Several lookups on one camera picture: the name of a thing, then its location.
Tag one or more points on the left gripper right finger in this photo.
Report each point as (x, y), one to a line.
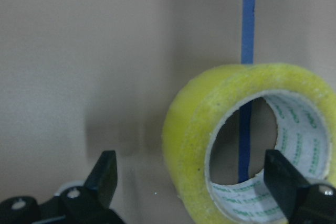
(285, 183)

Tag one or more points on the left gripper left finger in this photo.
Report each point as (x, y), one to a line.
(102, 181)

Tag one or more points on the yellow tape roll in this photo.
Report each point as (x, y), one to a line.
(304, 107)

